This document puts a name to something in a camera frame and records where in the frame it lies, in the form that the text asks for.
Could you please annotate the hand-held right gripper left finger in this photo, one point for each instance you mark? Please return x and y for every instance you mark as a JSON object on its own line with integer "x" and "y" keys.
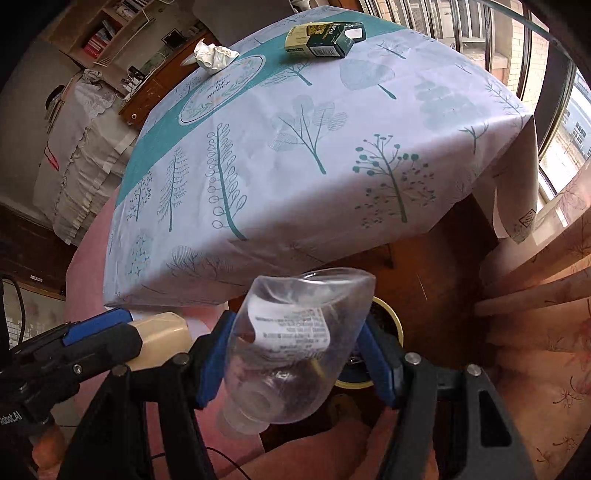
{"x": 210, "y": 364}

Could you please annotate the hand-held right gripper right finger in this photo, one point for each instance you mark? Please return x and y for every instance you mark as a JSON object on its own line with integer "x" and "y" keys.
{"x": 378, "y": 364}

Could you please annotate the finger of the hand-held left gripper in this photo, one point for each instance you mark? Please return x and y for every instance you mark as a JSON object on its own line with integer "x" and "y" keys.
{"x": 111, "y": 346}
{"x": 97, "y": 323}

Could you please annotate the yellow rimmed trash bin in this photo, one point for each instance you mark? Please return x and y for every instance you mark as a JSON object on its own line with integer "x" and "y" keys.
{"x": 390, "y": 318}

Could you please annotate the cream plastic container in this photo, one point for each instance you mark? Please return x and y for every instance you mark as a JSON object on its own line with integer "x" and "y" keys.
{"x": 161, "y": 339}

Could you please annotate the clear plastic bottle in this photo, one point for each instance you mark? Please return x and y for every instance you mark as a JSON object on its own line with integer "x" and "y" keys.
{"x": 295, "y": 378}

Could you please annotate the person's left hand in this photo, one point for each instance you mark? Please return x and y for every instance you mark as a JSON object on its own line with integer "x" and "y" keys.
{"x": 46, "y": 443}

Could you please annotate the pink sofa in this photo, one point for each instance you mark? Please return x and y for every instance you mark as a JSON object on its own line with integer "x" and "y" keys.
{"x": 92, "y": 258}

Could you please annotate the white lace bed cover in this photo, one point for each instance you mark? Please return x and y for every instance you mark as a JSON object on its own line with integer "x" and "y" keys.
{"x": 83, "y": 161}

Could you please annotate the floral orange curtain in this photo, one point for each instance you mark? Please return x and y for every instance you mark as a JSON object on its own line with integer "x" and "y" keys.
{"x": 545, "y": 323}

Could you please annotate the tree print tablecloth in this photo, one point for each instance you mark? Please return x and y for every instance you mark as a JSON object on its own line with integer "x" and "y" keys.
{"x": 323, "y": 138}

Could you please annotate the wooden dresser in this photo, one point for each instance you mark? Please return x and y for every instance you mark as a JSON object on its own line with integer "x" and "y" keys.
{"x": 152, "y": 92}

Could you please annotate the crumpled white tissue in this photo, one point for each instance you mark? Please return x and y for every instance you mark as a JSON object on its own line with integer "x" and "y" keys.
{"x": 212, "y": 57}

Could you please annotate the wooden bookshelf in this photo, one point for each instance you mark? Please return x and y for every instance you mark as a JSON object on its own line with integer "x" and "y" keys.
{"x": 92, "y": 27}

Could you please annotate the green cream carton box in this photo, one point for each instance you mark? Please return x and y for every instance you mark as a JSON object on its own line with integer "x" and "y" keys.
{"x": 323, "y": 39}

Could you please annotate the window grille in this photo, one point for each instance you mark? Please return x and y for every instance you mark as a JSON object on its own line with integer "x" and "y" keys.
{"x": 508, "y": 37}

